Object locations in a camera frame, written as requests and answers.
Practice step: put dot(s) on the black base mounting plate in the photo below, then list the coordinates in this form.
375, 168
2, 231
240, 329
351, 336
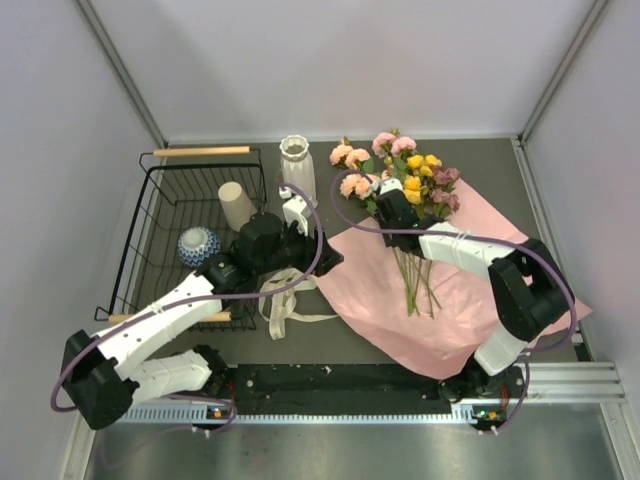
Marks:
261, 380

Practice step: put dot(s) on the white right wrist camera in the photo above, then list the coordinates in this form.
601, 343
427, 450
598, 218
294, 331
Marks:
387, 185

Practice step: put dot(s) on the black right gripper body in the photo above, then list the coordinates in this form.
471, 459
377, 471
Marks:
390, 240

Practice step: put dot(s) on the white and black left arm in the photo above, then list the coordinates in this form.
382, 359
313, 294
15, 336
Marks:
107, 373

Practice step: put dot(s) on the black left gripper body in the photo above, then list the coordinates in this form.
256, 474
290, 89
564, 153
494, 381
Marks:
294, 250

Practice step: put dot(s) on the white ribbed ceramic vase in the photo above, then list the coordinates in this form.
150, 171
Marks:
297, 165

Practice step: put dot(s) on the pink rose stem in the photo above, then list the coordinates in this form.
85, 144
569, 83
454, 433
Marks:
392, 146

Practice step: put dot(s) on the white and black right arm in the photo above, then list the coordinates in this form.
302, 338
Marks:
529, 291

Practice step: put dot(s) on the black wire basket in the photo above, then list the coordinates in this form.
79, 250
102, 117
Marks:
180, 218

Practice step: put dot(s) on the beige paper cup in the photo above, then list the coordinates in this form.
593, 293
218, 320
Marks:
236, 205

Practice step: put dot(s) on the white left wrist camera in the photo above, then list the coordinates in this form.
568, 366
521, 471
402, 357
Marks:
296, 213

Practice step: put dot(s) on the grey slotted cable duct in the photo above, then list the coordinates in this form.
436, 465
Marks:
216, 414

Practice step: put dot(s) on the yellow rose stem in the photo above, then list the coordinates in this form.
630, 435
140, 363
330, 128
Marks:
417, 186

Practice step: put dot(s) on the cream printed ribbon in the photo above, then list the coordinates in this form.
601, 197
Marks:
279, 308

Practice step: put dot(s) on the blue white patterned bowl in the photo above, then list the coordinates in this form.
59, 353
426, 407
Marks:
195, 245

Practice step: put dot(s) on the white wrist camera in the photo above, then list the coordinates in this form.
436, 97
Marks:
296, 213
387, 185

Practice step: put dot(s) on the mauve rose stem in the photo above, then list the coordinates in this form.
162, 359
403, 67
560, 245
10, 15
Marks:
441, 199

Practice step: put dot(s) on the peach rose stem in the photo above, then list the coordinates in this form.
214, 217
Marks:
362, 187
344, 155

